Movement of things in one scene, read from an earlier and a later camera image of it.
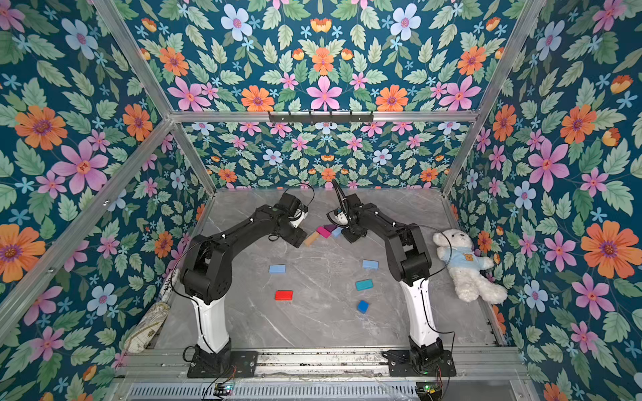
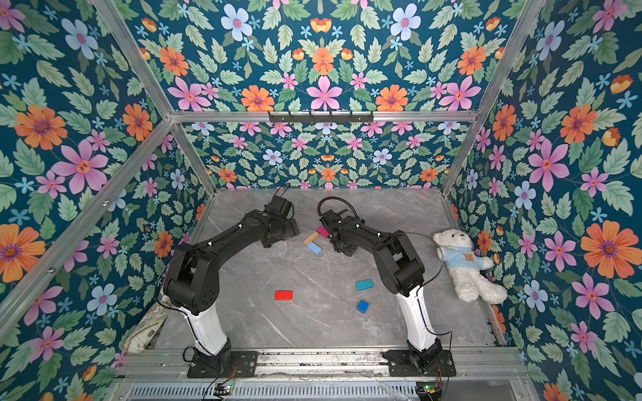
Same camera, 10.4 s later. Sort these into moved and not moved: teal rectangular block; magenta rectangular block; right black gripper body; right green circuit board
Moved: right black gripper body
Not moved: magenta rectangular block; right green circuit board; teal rectangular block
